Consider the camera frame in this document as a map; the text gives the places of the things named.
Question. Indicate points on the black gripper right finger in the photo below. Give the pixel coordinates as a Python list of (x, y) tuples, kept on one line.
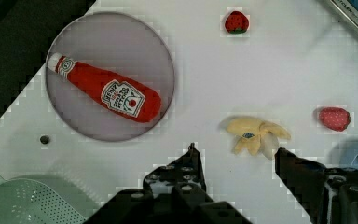
[(328, 195)]

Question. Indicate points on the light red plush strawberry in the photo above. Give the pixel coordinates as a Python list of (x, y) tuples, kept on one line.
[(335, 118)]

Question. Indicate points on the green perforated colander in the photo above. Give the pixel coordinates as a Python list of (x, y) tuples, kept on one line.
[(26, 201)]

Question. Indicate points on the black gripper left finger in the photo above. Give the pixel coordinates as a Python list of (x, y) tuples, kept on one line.
[(171, 194)]

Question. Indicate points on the red plush ketchup bottle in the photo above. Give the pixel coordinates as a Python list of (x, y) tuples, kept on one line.
[(121, 95)]

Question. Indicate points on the dark red plush strawberry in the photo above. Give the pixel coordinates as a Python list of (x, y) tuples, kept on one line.
[(236, 23)]

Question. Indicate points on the yellow plush banana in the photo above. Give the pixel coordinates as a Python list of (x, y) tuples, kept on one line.
[(257, 135)]

